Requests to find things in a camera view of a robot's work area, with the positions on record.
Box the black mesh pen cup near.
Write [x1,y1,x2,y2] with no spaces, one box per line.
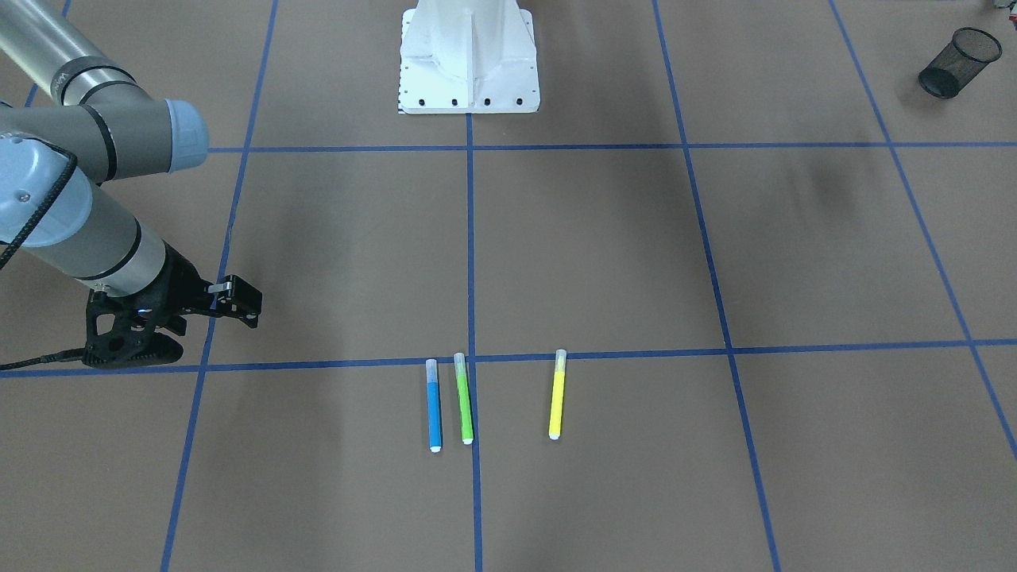
[918,28,1003,100]

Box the green marker pen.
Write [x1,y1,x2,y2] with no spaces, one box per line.
[453,352,475,446]

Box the blue marker pen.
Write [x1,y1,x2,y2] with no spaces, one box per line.
[425,358,443,454]

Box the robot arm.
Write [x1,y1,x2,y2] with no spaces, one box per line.
[1,1,264,371]

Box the yellow marker pen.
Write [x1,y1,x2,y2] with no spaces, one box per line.
[547,348,569,441]

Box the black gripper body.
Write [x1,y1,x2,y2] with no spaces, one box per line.
[83,246,214,369]

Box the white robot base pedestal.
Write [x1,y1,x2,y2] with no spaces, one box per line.
[397,1,541,114]

